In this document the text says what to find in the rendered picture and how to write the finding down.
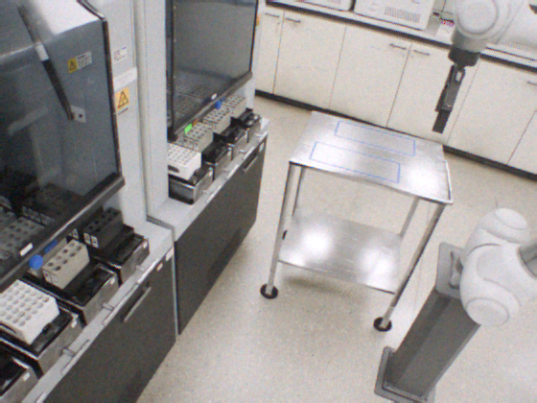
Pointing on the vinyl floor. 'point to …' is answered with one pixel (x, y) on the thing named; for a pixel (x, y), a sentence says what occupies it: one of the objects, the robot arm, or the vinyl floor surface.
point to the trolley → (365, 166)
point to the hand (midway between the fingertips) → (439, 118)
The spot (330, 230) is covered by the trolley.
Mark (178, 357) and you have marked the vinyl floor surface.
